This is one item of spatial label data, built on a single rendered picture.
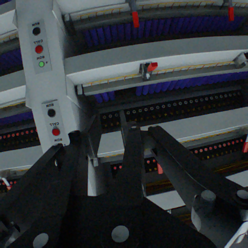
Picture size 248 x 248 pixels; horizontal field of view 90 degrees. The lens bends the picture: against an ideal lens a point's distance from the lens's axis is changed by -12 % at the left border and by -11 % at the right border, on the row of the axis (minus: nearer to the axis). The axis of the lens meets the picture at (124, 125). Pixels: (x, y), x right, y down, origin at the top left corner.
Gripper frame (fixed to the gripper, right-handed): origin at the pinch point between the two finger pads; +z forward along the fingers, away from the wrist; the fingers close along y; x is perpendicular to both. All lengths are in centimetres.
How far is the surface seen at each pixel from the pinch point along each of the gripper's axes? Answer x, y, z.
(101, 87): 4.2, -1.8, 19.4
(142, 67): 7.1, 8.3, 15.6
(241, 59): 6.2, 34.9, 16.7
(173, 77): 3.6, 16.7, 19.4
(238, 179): -25.9, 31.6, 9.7
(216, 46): 9.7, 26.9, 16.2
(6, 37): 23.8, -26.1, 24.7
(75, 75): 8.2, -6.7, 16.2
